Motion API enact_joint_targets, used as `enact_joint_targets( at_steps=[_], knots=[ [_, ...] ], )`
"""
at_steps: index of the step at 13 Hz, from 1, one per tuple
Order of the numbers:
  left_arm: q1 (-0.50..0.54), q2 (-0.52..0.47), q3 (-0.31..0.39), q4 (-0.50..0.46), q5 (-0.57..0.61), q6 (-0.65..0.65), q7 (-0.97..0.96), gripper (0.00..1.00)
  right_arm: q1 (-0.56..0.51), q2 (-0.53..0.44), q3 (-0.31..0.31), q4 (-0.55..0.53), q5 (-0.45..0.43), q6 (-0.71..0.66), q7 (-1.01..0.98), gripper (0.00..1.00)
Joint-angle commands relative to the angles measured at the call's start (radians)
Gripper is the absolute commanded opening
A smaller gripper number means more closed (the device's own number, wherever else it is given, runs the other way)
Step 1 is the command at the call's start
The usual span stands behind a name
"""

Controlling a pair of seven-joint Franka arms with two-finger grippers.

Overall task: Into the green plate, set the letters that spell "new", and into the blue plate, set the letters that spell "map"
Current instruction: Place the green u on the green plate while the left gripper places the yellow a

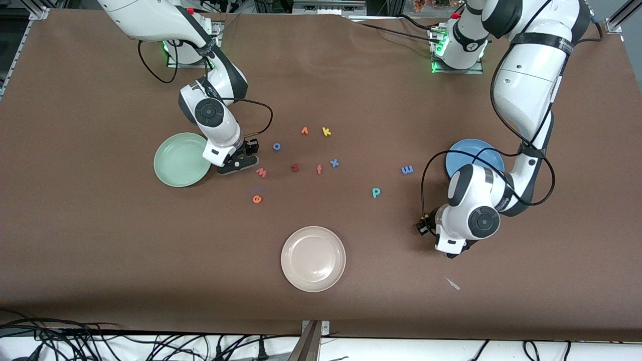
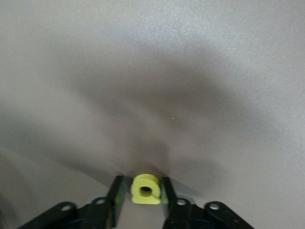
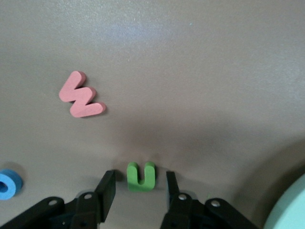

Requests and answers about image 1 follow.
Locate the green plate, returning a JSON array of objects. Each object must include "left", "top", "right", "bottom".
[{"left": 153, "top": 132, "right": 213, "bottom": 188}]

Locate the blue plate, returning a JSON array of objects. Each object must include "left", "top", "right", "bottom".
[{"left": 445, "top": 139, "right": 505, "bottom": 180}]

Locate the brown table cover sheet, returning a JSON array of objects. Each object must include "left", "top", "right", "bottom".
[{"left": 0, "top": 8, "right": 642, "bottom": 341}]

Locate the beige plate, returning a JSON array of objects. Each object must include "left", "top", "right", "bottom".
[{"left": 281, "top": 226, "right": 347, "bottom": 293}]

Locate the grey metal box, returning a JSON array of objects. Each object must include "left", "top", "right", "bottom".
[{"left": 293, "top": 0, "right": 367, "bottom": 16}]

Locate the orange background clutter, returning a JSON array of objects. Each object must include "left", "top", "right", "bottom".
[{"left": 411, "top": 0, "right": 452, "bottom": 12}]

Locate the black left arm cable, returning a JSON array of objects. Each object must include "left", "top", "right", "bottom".
[{"left": 420, "top": 20, "right": 605, "bottom": 224}]

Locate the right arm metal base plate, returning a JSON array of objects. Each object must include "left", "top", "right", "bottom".
[{"left": 166, "top": 20, "right": 224, "bottom": 69}]

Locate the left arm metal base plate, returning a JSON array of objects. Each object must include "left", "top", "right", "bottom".
[{"left": 429, "top": 28, "right": 485, "bottom": 75}]

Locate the metal bracket on table edge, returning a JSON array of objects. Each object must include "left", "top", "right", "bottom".
[{"left": 288, "top": 320, "right": 331, "bottom": 361}]

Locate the black cable on table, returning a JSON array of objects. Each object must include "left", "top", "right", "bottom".
[{"left": 351, "top": 14, "right": 443, "bottom": 45}]

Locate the aluminium frame profile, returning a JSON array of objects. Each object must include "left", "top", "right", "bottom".
[
  {"left": 20, "top": 0, "right": 51, "bottom": 21},
  {"left": 604, "top": 0, "right": 642, "bottom": 33}
]

